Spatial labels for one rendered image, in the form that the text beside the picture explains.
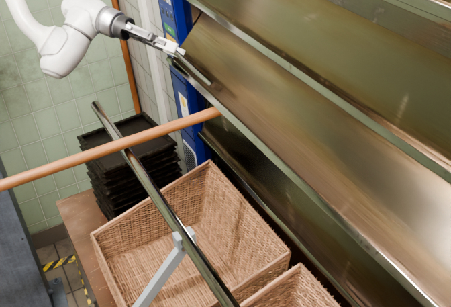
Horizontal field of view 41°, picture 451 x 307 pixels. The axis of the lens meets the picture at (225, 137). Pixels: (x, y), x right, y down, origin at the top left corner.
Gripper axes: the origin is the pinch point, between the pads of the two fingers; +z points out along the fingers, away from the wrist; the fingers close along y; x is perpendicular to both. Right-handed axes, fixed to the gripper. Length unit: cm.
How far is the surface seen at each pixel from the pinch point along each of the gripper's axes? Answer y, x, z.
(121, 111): 98, 25, -61
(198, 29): 3.7, -9.2, 3.8
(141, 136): -16.7, 27.5, 12.4
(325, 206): -40, 23, 69
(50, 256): 108, 106, -66
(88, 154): -24.2, 37.9, 4.4
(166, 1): 8.9, -14.7, -14.0
